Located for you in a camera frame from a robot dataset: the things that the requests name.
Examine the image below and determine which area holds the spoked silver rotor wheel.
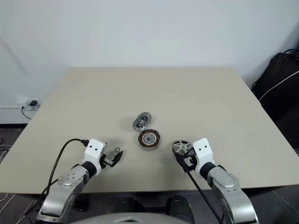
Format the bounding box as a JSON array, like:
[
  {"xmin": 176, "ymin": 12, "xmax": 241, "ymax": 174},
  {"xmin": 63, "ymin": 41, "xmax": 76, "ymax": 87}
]
[{"xmin": 172, "ymin": 139, "xmax": 193, "ymax": 155}]

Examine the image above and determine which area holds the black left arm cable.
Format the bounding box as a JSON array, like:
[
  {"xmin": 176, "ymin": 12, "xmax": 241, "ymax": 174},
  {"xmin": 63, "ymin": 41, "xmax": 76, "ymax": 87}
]
[{"xmin": 38, "ymin": 138, "xmax": 89, "ymax": 210}]

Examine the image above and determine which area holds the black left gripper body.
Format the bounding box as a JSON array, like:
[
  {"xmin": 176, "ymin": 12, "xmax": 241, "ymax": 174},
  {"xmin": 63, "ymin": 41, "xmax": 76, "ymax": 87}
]
[{"xmin": 100, "ymin": 153, "xmax": 115, "ymax": 168}]

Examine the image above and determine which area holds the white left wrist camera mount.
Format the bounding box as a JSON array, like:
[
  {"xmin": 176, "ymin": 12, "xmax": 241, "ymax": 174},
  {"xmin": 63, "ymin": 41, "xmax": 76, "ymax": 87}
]
[{"xmin": 84, "ymin": 139, "xmax": 107, "ymax": 169}]

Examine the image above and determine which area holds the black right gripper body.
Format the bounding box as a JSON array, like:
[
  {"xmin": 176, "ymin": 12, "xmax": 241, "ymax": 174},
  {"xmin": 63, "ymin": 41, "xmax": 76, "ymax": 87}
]
[{"xmin": 183, "ymin": 153, "xmax": 198, "ymax": 174}]

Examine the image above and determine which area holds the motor stator with copper windings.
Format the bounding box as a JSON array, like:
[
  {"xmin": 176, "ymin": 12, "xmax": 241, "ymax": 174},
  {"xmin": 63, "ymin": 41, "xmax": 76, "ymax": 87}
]
[{"xmin": 137, "ymin": 129, "xmax": 162, "ymax": 150}]

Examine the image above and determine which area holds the black bag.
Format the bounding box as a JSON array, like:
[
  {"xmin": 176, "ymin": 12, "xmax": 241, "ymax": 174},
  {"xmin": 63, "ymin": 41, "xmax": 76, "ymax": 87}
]
[{"xmin": 251, "ymin": 49, "xmax": 299, "ymax": 149}]

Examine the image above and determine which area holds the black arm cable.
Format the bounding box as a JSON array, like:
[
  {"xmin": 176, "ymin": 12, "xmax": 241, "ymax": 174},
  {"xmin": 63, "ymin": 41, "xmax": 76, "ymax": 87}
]
[
  {"xmin": 38, "ymin": 138, "xmax": 89, "ymax": 210},
  {"xmin": 184, "ymin": 168, "xmax": 223, "ymax": 224}
]

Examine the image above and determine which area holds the wall power plug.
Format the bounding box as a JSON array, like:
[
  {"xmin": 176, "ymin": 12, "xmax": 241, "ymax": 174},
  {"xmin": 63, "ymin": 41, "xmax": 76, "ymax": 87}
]
[{"xmin": 23, "ymin": 98, "xmax": 42, "ymax": 112}]

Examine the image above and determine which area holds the dark rounded shape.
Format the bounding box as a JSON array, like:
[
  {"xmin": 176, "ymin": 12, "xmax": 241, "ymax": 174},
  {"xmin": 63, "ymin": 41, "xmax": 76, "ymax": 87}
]
[
  {"xmin": 165, "ymin": 195, "xmax": 196, "ymax": 224},
  {"xmin": 109, "ymin": 197, "xmax": 146, "ymax": 213}
]

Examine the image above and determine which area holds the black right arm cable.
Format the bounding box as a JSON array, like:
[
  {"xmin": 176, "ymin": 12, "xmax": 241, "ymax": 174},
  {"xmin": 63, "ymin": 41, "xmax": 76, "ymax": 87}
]
[{"xmin": 184, "ymin": 168, "xmax": 223, "ymax": 224}]

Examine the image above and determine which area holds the white floor cable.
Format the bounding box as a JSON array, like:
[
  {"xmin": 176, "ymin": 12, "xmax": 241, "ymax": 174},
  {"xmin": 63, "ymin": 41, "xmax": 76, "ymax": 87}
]
[
  {"xmin": 0, "ymin": 191, "xmax": 37, "ymax": 212},
  {"xmin": 0, "ymin": 137, "xmax": 11, "ymax": 165}
]

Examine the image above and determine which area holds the black plug cable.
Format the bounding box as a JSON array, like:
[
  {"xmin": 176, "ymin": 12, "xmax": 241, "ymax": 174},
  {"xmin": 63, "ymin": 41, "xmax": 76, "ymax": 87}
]
[{"xmin": 21, "ymin": 104, "xmax": 33, "ymax": 119}]

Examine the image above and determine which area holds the grey round motor end cover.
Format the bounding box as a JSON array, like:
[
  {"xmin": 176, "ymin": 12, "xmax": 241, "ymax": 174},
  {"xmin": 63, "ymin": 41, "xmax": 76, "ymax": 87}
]
[{"xmin": 132, "ymin": 111, "xmax": 153, "ymax": 133}]

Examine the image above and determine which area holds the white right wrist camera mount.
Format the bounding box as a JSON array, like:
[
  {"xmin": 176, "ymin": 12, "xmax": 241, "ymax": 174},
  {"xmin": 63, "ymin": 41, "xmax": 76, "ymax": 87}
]
[{"xmin": 192, "ymin": 137, "xmax": 216, "ymax": 176}]

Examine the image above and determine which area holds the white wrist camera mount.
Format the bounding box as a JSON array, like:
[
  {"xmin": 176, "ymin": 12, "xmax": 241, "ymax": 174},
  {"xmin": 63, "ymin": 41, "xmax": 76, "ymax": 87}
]
[
  {"xmin": 84, "ymin": 139, "xmax": 107, "ymax": 169},
  {"xmin": 192, "ymin": 137, "xmax": 216, "ymax": 176}
]

